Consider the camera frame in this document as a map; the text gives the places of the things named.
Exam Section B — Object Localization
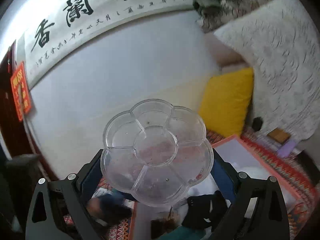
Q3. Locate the large white plush toy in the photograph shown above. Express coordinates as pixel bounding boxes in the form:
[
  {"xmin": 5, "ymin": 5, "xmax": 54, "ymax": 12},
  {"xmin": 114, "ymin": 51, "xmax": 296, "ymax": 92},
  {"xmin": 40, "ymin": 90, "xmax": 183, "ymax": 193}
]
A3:
[{"xmin": 186, "ymin": 163, "xmax": 271, "ymax": 198}]

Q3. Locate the yellow cushion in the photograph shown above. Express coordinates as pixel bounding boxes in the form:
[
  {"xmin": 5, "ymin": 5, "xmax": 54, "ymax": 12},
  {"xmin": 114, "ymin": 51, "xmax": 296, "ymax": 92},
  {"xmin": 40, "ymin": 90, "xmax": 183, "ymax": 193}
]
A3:
[{"xmin": 199, "ymin": 67, "xmax": 254, "ymax": 138}]

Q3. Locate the purple card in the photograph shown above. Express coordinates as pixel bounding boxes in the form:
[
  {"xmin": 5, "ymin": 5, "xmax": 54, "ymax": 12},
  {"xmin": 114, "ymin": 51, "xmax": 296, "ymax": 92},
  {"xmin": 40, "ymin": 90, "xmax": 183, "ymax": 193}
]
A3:
[{"xmin": 277, "ymin": 139, "xmax": 297, "ymax": 158}]

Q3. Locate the clear flower shaped tray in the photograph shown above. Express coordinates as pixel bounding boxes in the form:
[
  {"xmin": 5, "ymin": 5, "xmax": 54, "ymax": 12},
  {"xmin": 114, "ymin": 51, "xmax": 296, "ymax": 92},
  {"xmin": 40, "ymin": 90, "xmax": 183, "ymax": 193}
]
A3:
[{"xmin": 100, "ymin": 99, "xmax": 214, "ymax": 207}]

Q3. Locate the pink sofa backrest cushion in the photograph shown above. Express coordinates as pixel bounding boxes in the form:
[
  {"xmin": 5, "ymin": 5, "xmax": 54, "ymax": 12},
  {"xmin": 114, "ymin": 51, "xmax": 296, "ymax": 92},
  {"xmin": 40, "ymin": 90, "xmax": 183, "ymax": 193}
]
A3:
[{"xmin": 204, "ymin": 33, "xmax": 249, "ymax": 74}]

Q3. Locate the brown wooden block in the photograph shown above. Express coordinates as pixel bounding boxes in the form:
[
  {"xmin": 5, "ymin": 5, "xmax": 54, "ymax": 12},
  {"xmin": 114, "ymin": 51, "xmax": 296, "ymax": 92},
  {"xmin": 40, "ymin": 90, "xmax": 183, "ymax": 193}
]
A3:
[{"xmin": 267, "ymin": 128, "xmax": 291, "ymax": 145}]

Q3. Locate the teal hair brush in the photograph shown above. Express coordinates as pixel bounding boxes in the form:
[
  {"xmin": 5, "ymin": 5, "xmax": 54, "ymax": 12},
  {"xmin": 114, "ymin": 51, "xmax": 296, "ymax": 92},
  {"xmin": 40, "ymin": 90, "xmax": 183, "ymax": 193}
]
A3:
[{"xmin": 158, "ymin": 226, "xmax": 206, "ymax": 240}]

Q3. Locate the white lace cloth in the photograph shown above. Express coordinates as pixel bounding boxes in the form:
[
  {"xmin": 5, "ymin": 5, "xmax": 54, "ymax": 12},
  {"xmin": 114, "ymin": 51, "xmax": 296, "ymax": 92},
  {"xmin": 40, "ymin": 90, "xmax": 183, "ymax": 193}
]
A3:
[{"xmin": 215, "ymin": 0, "xmax": 319, "ymax": 141}]

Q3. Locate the calligraphy scroll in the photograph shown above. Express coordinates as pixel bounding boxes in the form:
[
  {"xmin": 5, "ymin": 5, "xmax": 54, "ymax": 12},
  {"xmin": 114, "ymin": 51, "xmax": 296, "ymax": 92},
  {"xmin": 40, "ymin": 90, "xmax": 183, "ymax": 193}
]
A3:
[{"xmin": 24, "ymin": 0, "xmax": 193, "ymax": 88}]

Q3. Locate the patterned red bedspread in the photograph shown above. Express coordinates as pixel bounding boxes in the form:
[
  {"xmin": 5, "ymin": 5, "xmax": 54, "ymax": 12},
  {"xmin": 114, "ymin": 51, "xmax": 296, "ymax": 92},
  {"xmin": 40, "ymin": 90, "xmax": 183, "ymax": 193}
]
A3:
[{"xmin": 65, "ymin": 127, "xmax": 319, "ymax": 239}]

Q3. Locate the salmon pink storage box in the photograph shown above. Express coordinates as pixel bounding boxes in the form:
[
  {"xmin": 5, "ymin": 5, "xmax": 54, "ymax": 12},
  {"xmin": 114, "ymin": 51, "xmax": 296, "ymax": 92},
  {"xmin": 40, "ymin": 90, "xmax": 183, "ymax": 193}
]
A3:
[{"xmin": 129, "ymin": 135, "xmax": 302, "ymax": 239}]

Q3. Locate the red paper sign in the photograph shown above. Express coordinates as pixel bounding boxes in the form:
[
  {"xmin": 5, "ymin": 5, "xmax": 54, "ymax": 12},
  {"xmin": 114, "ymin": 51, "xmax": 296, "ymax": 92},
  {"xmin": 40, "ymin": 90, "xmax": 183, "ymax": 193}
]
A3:
[{"xmin": 10, "ymin": 61, "xmax": 32, "ymax": 122}]

